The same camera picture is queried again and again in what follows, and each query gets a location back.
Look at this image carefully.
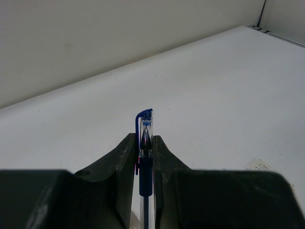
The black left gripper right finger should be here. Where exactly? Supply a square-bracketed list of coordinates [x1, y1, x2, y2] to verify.
[152, 135, 305, 229]

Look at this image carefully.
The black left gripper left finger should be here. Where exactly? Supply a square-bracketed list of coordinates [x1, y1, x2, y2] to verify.
[0, 134, 136, 229]

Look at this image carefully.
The white staple box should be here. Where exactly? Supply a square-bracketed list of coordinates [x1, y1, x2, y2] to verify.
[244, 159, 271, 171]

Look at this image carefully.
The blue gel pen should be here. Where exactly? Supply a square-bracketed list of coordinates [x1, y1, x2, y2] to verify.
[135, 109, 153, 229]

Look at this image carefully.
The aluminium table rail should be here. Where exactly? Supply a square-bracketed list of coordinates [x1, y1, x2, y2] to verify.
[248, 25, 305, 48]

